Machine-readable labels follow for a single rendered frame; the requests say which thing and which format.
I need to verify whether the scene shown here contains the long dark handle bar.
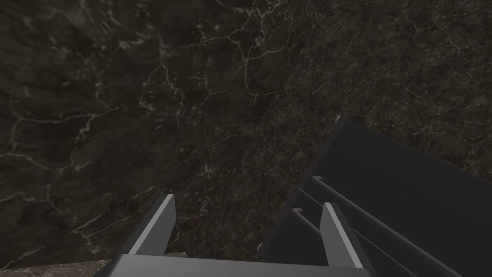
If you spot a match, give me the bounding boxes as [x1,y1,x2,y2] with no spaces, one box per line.
[309,175,465,277]

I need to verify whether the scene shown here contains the dark grey cabinet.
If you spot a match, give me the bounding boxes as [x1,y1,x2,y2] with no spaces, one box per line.
[256,115,492,277]

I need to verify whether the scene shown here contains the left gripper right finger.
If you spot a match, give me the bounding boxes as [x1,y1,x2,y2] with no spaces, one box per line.
[320,202,374,270]

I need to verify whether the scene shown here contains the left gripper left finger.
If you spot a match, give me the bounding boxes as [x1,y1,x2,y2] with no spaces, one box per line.
[119,194,177,256]

